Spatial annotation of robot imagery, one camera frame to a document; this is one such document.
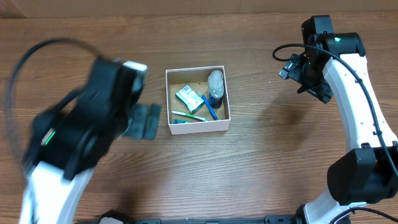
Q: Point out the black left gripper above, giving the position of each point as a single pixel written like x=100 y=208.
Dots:
x=151 y=127

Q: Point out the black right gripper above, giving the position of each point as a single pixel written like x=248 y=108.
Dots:
x=320 y=89

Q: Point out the red green toothpaste tube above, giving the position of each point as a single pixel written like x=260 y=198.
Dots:
x=181 y=121

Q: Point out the green white toothbrush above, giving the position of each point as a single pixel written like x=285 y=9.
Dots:
x=189 y=115

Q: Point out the green white soap box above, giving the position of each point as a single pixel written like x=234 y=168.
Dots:
x=190 y=99

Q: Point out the blue disposable razor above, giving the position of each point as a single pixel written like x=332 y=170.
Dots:
x=210 y=109

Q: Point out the dark bottle with clear cap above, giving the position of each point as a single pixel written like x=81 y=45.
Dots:
x=216 y=89

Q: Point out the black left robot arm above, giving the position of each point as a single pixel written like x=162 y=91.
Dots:
x=70 y=138

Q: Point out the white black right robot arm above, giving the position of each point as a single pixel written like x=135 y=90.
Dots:
x=334 y=66

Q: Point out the white cardboard box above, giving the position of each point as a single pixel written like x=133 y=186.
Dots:
x=197 y=79

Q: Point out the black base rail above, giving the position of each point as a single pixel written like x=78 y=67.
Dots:
x=115 y=217

